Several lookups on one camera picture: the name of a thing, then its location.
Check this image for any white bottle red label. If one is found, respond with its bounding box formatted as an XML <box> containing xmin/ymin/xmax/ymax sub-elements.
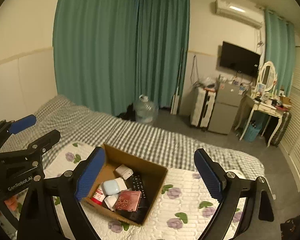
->
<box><xmin>91</xmin><ymin>184</ymin><xmax>107</xmax><ymax>205</ymax></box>

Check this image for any light blue earbuds case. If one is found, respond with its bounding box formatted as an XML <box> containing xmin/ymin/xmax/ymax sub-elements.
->
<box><xmin>102</xmin><ymin>179</ymin><xmax>121</xmax><ymax>196</ymax></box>

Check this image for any pink glitter case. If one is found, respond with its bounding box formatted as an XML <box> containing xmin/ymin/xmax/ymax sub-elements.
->
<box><xmin>114</xmin><ymin>190</ymin><xmax>142</xmax><ymax>212</ymax></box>

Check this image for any white square charger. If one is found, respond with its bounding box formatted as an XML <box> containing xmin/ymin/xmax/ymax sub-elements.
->
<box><xmin>115</xmin><ymin>165</ymin><xmax>133</xmax><ymax>180</ymax></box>

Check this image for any black remote control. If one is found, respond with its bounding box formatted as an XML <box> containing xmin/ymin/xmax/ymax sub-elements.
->
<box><xmin>128</xmin><ymin>173</ymin><xmax>146</xmax><ymax>199</ymax></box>

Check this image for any black cube charger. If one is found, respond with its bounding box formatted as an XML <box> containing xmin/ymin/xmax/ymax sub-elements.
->
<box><xmin>117</xmin><ymin>198</ymin><xmax>149</xmax><ymax>224</ymax></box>

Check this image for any person's hand on handle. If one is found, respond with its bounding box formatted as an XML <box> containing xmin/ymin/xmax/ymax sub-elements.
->
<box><xmin>0</xmin><ymin>194</ymin><xmax>19</xmax><ymax>218</ymax></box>

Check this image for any grey checked bed sheet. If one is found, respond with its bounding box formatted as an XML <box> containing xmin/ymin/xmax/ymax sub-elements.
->
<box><xmin>1</xmin><ymin>95</ymin><xmax>265</xmax><ymax>179</ymax></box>

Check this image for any floral white quilt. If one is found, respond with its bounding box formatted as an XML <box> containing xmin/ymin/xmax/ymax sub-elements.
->
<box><xmin>44</xmin><ymin>142</ymin><xmax>264</xmax><ymax>239</ymax></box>

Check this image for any white louvred wardrobe door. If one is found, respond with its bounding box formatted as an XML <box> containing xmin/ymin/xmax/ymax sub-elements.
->
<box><xmin>279</xmin><ymin>46</ymin><xmax>300</xmax><ymax>192</ymax></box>

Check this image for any blue laundry basket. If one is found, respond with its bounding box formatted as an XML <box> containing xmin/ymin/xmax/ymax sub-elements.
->
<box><xmin>243</xmin><ymin>122</ymin><xmax>262</xmax><ymax>142</ymax></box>

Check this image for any brown cardboard box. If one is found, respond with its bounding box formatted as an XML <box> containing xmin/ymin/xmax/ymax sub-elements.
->
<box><xmin>78</xmin><ymin>144</ymin><xmax>167</xmax><ymax>226</ymax></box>

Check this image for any clear water jug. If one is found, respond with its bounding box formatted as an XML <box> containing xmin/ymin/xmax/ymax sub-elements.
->
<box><xmin>133</xmin><ymin>94</ymin><xmax>158</xmax><ymax>125</ymax></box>

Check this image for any white dressing table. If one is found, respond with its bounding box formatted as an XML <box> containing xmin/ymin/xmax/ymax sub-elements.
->
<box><xmin>235</xmin><ymin>94</ymin><xmax>292</xmax><ymax>147</ymax></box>

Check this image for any teal curtain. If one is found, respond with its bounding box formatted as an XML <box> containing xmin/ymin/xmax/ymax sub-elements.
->
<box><xmin>53</xmin><ymin>0</ymin><xmax>190</xmax><ymax>115</ymax></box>
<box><xmin>264</xmin><ymin>9</ymin><xmax>295</xmax><ymax>95</ymax></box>

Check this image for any small grey fridge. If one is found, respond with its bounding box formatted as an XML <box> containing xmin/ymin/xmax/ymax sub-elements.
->
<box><xmin>208</xmin><ymin>82</ymin><xmax>242</xmax><ymax>135</ymax></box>

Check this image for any white suitcase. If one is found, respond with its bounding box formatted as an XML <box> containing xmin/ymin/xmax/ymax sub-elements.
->
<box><xmin>190</xmin><ymin>87</ymin><xmax>216</xmax><ymax>128</ymax></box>

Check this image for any white oval vanity mirror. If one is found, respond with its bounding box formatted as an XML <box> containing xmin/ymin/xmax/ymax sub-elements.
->
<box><xmin>256</xmin><ymin>61</ymin><xmax>277</xmax><ymax>93</ymax></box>

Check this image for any teal curtain at right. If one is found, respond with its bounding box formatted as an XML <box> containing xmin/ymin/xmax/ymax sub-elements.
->
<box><xmin>264</xmin><ymin>9</ymin><xmax>295</xmax><ymax>95</ymax></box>

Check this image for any white air conditioner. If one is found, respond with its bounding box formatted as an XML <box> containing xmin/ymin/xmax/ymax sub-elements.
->
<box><xmin>215</xmin><ymin>0</ymin><xmax>264</xmax><ymax>29</ymax></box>

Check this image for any wall mounted black television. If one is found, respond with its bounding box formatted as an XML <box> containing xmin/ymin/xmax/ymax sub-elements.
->
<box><xmin>219</xmin><ymin>41</ymin><xmax>261</xmax><ymax>78</ymax></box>

